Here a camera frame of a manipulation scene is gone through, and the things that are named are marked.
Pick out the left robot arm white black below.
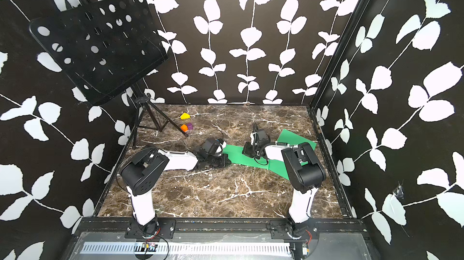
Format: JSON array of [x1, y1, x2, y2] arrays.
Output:
[[120, 146, 232, 238]]

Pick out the black perforated music stand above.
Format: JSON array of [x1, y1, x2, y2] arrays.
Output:
[[28, 0, 190, 159]]

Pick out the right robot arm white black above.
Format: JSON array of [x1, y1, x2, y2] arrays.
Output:
[[242, 122, 326, 230]]

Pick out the white slotted cable duct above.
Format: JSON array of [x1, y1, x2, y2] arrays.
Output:
[[79, 242, 291, 257]]

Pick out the black front mounting rail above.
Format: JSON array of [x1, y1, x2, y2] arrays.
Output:
[[76, 217, 369, 239]]

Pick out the green rectangular paper sheet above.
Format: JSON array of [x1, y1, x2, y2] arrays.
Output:
[[223, 144, 269, 169]]

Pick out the yellow toy block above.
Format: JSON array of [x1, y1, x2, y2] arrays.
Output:
[[180, 113, 190, 120]]

